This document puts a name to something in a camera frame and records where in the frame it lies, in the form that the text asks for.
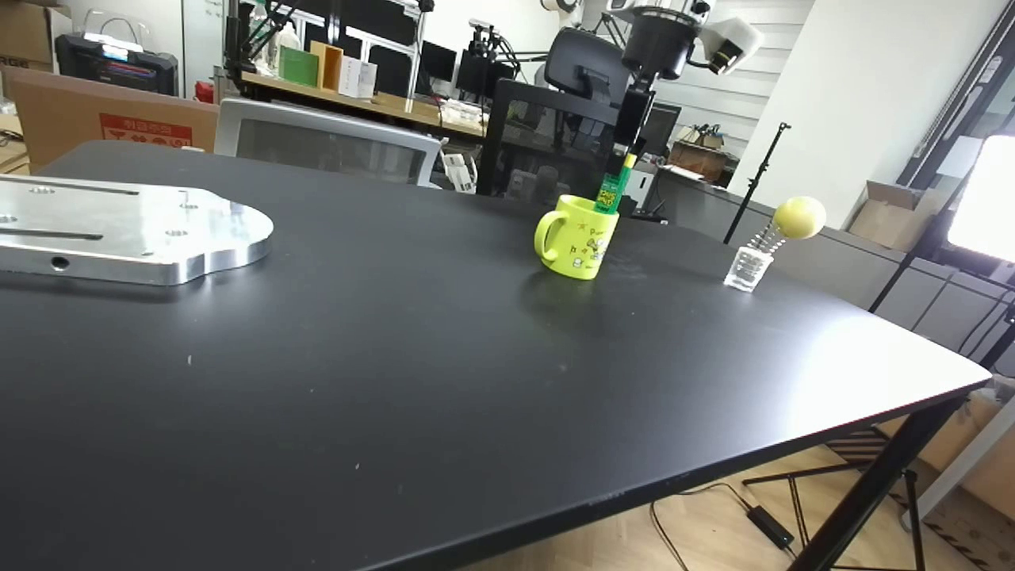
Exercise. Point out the bright light panel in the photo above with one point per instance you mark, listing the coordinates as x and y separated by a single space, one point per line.
987 202

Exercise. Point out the pale yellow ball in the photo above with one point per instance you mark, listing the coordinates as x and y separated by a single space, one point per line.
800 217

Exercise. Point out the black printer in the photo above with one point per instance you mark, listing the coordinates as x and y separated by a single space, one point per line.
114 65

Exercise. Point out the black table leg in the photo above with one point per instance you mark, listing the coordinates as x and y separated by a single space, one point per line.
877 478

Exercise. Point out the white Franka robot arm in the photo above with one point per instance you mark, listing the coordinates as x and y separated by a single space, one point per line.
731 41

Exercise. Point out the thin black stand pole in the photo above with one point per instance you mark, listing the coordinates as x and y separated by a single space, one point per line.
754 178

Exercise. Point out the grey framed panel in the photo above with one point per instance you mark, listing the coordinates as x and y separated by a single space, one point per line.
328 140

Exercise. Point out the clear plastic bottle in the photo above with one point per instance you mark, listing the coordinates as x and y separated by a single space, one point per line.
747 269

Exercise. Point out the black office chair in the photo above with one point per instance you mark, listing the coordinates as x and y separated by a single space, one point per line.
584 65

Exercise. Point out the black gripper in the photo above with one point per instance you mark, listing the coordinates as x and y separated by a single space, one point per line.
656 41

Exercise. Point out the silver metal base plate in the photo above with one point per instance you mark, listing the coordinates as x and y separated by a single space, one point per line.
127 228

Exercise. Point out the open brown cardboard box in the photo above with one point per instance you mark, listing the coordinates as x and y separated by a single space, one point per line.
887 217

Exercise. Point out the black power adapter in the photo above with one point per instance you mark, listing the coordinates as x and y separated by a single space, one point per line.
767 529

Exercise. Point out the lime green mug cup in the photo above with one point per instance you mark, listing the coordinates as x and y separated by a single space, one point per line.
577 247

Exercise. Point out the brown cardboard box red label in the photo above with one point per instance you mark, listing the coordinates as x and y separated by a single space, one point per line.
96 116

